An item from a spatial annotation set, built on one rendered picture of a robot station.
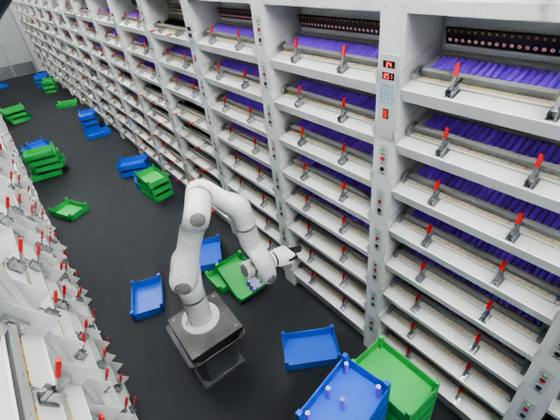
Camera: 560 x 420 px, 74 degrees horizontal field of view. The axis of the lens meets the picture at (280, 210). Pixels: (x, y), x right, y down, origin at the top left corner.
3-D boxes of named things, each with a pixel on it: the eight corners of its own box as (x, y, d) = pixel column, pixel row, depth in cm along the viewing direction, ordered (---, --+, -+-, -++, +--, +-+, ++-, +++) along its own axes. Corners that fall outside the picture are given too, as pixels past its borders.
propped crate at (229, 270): (263, 287, 251) (265, 283, 244) (238, 304, 242) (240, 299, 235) (239, 254, 262) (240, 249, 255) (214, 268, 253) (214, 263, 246)
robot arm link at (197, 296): (179, 307, 172) (165, 274, 157) (181, 277, 186) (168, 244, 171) (205, 303, 173) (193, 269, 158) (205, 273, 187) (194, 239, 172)
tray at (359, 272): (368, 287, 183) (364, 277, 176) (290, 231, 224) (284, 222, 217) (394, 257, 187) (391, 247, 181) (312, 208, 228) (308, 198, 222)
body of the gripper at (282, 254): (264, 261, 181) (282, 253, 187) (277, 272, 174) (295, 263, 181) (265, 247, 178) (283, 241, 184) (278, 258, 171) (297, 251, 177)
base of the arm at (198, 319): (193, 342, 179) (184, 320, 167) (175, 317, 191) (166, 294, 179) (227, 318, 188) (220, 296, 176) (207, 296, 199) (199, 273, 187)
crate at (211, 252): (222, 267, 272) (221, 258, 267) (195, 272, 270) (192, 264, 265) (220, 241, 296) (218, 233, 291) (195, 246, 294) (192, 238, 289)
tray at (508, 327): (532, 362, 124) (537, 347, 115) (386, 268, 165) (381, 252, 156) (564, 317, 129) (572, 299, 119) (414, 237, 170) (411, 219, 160)
